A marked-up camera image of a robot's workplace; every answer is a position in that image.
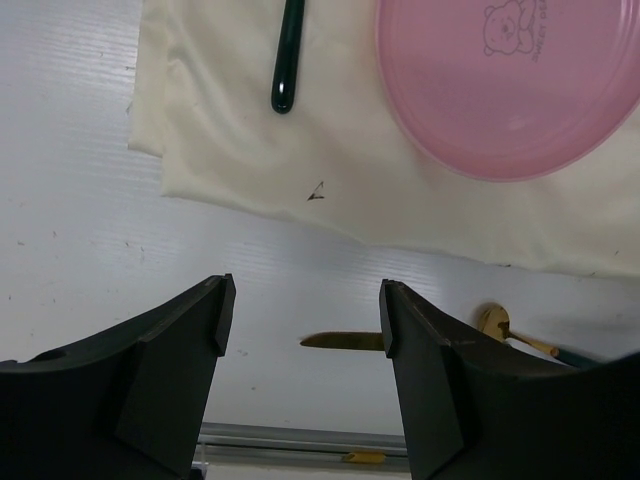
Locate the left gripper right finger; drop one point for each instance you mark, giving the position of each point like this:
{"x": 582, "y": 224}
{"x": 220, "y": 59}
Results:
{"x": 475, "y": 408}

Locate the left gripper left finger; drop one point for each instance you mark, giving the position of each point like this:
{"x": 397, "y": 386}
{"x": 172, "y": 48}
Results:
{"x": 125, "y": 403}

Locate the cream cloth napkin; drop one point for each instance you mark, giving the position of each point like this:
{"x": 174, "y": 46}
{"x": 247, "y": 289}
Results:
{"x": 339, "y": 161}

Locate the pink plate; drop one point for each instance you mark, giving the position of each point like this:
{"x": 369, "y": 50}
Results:
{"x": 509, "y": 90}

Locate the gold fork green handle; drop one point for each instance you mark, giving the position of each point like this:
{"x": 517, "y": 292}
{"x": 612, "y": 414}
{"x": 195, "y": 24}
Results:
{"x": 284, "y": 80}

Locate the small yellow tube piece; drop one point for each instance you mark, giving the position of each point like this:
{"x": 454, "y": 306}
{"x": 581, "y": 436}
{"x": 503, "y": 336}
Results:
{"x": 364, "y": 458}

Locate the aluminium front rail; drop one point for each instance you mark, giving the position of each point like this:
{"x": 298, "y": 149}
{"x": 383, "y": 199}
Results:
{"x": 303, "y": 440}

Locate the gold spoon green handle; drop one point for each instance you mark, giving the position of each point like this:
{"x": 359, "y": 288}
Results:
{"x": 494, "y": 322}

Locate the gold knife green handle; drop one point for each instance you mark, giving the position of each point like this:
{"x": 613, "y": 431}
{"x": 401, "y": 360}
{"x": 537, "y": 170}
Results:
{"x": 340, "y": 340}

